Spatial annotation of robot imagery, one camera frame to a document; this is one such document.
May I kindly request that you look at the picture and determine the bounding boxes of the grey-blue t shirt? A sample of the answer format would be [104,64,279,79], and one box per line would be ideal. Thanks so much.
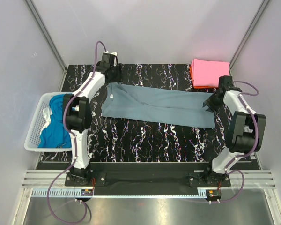
[102,83,215,128]

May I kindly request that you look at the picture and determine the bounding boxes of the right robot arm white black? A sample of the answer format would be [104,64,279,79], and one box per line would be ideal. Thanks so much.
[202,75,266,186]

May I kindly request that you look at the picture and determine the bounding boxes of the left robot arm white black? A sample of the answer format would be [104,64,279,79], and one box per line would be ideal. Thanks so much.
[63,52,121,185]

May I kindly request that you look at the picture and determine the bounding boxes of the pink folded t shirt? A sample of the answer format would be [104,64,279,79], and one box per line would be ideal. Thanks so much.
[191,59,230,88]

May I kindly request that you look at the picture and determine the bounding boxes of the orange folded t shirt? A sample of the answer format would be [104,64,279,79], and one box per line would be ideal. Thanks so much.
[190,66,216,89]

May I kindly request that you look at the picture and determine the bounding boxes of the white cloth in basket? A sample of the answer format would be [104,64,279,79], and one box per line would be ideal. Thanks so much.
[43,107,52,129]

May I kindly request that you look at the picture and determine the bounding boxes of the bright blue t shirt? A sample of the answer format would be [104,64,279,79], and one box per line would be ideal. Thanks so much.
[38,94,72,148]

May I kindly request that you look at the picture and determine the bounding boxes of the white plastic laundry basket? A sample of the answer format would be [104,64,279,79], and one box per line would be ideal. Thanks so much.
[24,92,72,152]

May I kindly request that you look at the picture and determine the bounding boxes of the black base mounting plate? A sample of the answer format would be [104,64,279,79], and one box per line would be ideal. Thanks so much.
[65,162,231,192]

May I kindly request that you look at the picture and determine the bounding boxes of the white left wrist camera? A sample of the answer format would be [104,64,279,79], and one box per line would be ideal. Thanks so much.
[104,52,118,67]

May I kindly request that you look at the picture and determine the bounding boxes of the right aluminium frame post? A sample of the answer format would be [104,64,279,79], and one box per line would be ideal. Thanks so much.
[229,0,271,71]

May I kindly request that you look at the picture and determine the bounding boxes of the aluminium frame post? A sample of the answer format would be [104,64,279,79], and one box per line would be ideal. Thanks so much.
[24,0,67,72]
[229,0,271,71]

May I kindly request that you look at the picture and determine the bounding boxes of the white slotted cable duct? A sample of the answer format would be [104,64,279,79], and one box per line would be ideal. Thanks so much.
[32,187,207,199]

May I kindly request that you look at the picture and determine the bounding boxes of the left aluminium frame post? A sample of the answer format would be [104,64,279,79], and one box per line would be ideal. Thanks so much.
[24,0,67,72]

